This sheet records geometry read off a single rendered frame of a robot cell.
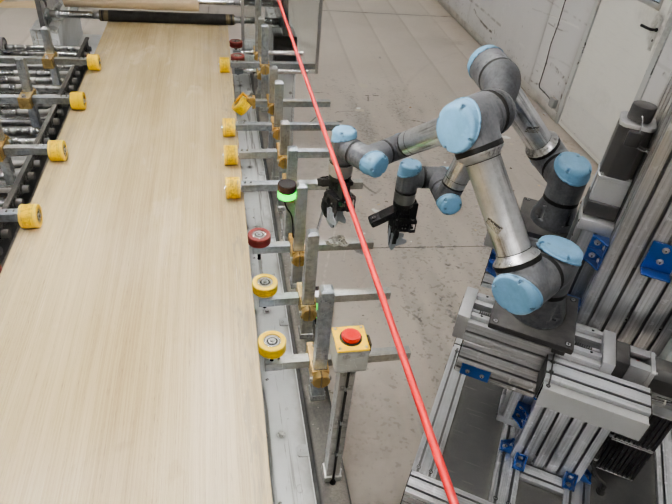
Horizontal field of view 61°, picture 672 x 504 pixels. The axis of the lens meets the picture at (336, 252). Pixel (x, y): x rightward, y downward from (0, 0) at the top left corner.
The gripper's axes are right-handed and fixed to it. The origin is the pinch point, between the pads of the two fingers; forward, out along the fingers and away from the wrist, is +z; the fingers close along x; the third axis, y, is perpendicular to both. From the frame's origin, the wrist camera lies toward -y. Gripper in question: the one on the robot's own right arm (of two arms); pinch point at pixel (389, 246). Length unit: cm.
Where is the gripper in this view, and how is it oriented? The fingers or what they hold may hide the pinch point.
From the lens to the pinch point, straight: 212.6
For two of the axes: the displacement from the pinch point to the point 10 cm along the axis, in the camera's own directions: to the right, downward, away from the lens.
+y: 9.8, -0.4, 1.9
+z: -0.9, 7.9, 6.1
